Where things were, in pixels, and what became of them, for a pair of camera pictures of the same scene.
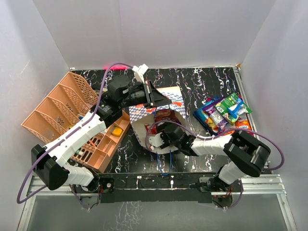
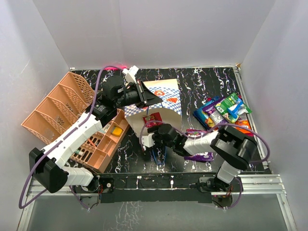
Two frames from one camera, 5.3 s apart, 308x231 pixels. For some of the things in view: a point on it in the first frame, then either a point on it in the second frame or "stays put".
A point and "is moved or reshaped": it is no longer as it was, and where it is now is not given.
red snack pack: (161, 115) → (152, 120)
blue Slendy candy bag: (204, 119) stays put
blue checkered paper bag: (146, 121) is moved or reshaped
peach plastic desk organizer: (70, 103) stays put
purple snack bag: (215, 115) stays put
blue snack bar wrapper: (233, 109) stays put
